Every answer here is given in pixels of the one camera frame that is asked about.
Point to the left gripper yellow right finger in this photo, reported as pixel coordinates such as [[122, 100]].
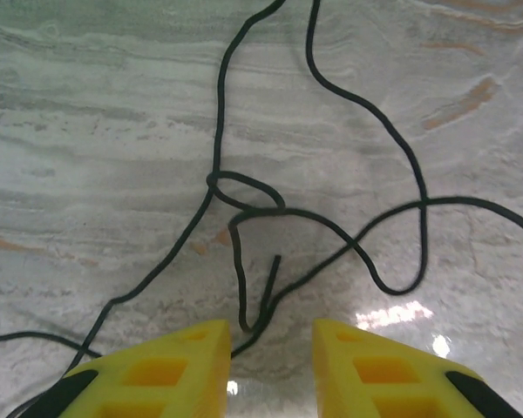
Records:
[[375, 383]]

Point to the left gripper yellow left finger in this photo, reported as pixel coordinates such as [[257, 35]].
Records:
[[165, 379]]

